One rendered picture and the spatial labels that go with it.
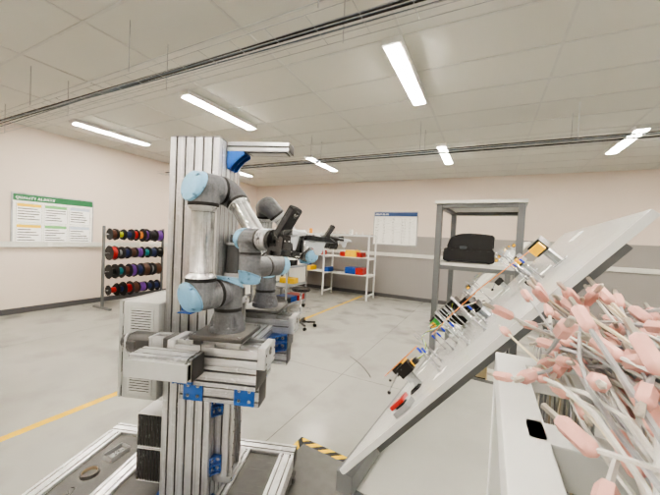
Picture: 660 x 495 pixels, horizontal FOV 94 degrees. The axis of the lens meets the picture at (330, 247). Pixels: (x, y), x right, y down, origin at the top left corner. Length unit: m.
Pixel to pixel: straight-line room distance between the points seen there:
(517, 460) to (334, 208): 9.46
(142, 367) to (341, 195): 8.58
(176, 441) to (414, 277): 7.57
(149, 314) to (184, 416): 0.53
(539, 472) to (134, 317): 1.68
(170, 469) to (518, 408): 1.84
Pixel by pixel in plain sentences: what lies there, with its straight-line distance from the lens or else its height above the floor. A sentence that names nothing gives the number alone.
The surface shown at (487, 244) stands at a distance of 2.14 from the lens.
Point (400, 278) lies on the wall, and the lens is 8.89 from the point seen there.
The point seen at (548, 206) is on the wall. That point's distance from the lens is 8.73.
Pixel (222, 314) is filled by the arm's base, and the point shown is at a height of 1.24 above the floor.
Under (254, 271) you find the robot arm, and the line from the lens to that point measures 1.08.
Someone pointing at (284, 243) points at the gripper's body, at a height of 1.55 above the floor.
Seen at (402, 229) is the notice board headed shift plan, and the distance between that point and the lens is 8.82.
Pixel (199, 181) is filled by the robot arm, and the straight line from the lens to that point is 1.25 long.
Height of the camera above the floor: 1.57
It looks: 2 degrees down
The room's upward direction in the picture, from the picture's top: 3 degrees clockwise
